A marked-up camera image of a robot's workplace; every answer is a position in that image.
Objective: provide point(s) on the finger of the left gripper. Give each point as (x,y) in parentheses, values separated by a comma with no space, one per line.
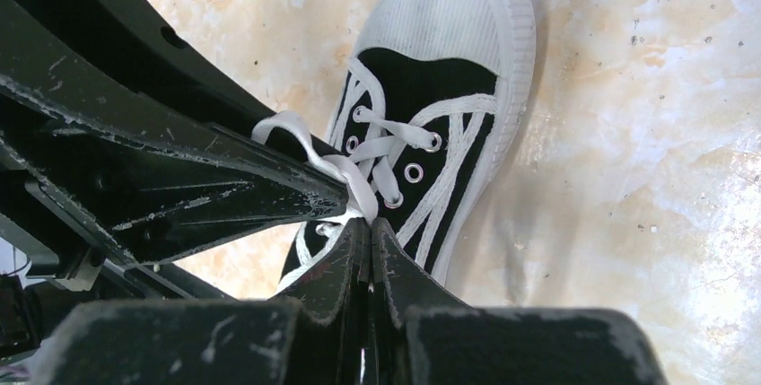
(116,70)

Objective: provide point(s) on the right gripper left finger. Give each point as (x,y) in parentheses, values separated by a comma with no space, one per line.
(311,333)

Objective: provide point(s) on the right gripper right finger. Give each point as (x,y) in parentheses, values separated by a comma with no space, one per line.
(426,335)

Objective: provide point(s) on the black white sneaker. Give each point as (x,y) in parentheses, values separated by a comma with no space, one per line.
(433,99)

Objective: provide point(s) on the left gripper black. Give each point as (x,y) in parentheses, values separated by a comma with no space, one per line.
(91,170)

